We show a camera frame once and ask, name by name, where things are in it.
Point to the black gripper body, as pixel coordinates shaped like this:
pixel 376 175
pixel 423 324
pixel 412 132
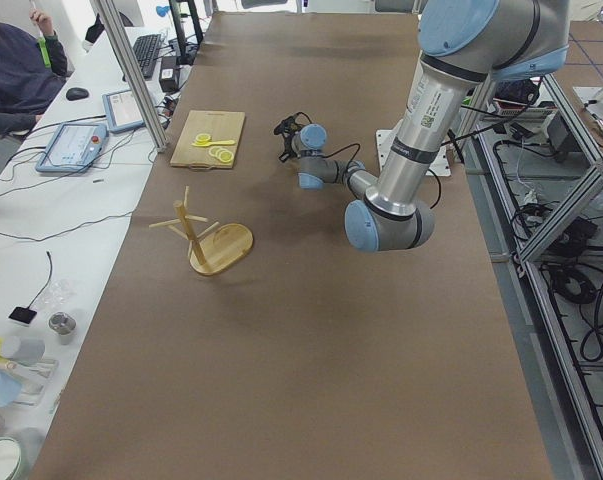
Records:
pixel 291 141

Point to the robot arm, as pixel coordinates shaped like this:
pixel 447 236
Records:
pixel 462 43

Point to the wooden cup storage rack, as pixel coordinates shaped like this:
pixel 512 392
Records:
pixel 216 248

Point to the small metal cup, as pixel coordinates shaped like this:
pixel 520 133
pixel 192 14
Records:
pixel 64 327

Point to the grey plastic cup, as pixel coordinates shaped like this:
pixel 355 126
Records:
pixel 23 350

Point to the yellow plastic knife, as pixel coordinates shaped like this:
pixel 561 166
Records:
pixel 213 143

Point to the lemon slice front left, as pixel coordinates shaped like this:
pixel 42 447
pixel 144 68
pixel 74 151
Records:
pixel 226 159

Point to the lemon slice middle left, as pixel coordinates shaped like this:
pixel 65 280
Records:
pixel 222 152

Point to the lemon slice back left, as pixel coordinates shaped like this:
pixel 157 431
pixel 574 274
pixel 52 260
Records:
pixel 214 149

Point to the bamboo cutting board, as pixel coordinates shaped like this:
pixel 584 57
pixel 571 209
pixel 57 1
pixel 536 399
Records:
pixel 221 125

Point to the black power adapter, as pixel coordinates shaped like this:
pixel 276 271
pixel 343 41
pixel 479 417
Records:
pixel 169 75

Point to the black keyboard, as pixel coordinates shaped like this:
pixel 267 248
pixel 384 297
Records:
pixel 146 49

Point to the far teach pendant tablet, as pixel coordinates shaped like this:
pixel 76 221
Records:
pixel 121 111

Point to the teach pendant tablet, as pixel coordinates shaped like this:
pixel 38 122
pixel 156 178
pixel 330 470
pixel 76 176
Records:
pixel 73 148
pixel 121 111

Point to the near teach pendant tablet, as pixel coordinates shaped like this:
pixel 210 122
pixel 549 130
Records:
pixel 73 148

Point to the black computer mouse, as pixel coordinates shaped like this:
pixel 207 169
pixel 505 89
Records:
pixel 76 93

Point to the seated person dark sweater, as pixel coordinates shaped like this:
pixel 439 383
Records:
pixel 28 83

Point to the small black square pad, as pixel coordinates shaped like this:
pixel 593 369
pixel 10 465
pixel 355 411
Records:
pixel 22 315

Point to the clear acrylic tray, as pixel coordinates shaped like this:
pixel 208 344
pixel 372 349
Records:
pixel 34 380

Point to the green rimmed white bowl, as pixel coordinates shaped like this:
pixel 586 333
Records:
pixel 12 460

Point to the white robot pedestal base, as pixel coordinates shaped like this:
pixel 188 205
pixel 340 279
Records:
pixel 384 137

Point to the aluminium frame post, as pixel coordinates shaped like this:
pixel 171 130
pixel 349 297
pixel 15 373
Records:
pixel 124 54

